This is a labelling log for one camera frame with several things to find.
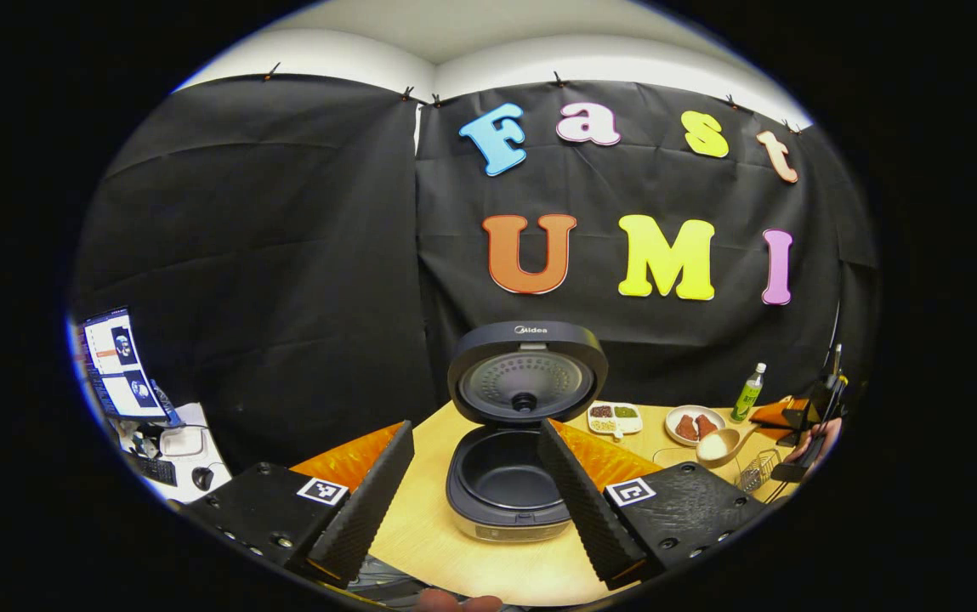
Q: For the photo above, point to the black computer mouse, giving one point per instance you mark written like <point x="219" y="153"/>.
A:
<point x="202" y="478"/>

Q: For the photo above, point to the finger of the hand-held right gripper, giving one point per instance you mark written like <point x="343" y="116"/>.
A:
<point x="781" y="414"/>
<point x="797" y="473"/>

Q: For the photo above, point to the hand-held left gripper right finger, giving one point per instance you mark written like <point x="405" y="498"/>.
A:
<point x="586" y="510"/>

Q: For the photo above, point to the clear chopstick holder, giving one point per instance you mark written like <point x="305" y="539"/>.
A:
<point x="758" y="472"/>

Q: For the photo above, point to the black keyboard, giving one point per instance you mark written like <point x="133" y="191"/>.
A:
<point x="152" y="469"/>

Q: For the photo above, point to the wooden spoon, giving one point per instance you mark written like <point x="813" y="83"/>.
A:
<point x="716" y="444"/>

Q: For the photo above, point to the green drink bottle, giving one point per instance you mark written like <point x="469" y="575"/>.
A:
<point x="747" y="398"/>

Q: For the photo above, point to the dark grey rice cooker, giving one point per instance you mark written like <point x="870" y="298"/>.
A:
<point x="505" y="476"/>

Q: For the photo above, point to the computer monitor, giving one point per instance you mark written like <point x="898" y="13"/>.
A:
<point x="118" y="361"/>

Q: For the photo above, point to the white round plate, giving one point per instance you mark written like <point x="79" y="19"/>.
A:
<point x="696" y="440"/>

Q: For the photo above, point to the white side desk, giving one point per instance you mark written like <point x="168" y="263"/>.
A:
<point x="178" y="489"/>

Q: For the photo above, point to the white divided bean dish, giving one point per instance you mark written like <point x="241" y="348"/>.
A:
<point x="614" y="418"/>

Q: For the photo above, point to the black backdrop cloth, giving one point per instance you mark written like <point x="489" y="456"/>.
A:
<point x="267" y="255"/>

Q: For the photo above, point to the brown meat piece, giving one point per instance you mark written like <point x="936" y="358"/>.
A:
<point x="685" y="427"/>
<point x="707" y="424"/>

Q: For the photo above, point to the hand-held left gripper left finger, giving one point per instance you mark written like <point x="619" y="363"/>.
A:
<point x="369" y="510"/>

